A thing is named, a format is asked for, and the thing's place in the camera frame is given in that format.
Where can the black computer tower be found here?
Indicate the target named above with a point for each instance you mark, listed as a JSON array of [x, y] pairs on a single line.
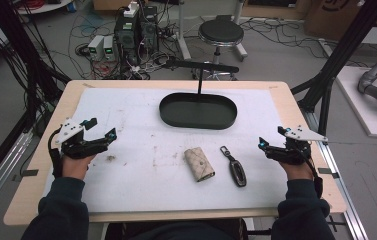
[[126, 36], [149, 30]]

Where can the black car key fob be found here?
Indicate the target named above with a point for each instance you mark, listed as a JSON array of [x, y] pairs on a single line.
[[237, 170]]

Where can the person's right hand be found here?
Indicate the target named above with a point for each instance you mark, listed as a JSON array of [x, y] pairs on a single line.
[[297, 170]]

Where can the grey tape strip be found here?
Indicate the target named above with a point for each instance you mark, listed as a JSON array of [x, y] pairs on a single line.
[[29, 173], [327, 172]]

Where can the black metal frame post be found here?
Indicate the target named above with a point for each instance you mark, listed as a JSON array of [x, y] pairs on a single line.
[[339, 53], [16, 43]]

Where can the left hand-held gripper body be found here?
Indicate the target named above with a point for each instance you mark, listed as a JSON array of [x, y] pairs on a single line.
[[70, 130]]

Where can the black oval tray with hanger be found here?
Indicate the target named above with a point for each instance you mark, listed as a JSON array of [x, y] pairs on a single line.
[[197, 111]]

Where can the white power strip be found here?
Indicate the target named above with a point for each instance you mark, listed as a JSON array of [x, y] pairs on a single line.
[[131, 10]]

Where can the cardboard box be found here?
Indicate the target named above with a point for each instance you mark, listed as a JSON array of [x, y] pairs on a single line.
[[336, 16]]

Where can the white table mat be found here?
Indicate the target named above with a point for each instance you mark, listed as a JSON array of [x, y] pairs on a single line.
[[142, 180]]

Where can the person's left hand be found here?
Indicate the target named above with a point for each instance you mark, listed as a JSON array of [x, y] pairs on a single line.
[[75, 166]]

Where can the beige quilted key pouch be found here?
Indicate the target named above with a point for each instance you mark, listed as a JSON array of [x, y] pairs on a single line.
[[199, 165]]

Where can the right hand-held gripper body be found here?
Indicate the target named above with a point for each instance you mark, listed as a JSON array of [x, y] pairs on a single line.
[[297, 148]]

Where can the black round stool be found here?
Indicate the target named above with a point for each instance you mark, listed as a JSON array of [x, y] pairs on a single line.
[[221, 33]]

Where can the aluminium rail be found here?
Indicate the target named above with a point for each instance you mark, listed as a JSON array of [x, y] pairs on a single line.
[[2, 166], [346, 200]]

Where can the grey power supply unit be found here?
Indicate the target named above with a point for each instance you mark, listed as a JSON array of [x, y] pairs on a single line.
[[108, 48], [95, 46]]

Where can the white round table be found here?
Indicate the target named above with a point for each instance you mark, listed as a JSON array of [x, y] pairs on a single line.
[[42, 7]]

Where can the white floor board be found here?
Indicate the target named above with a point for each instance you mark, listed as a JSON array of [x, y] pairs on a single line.
[[369, 120]]

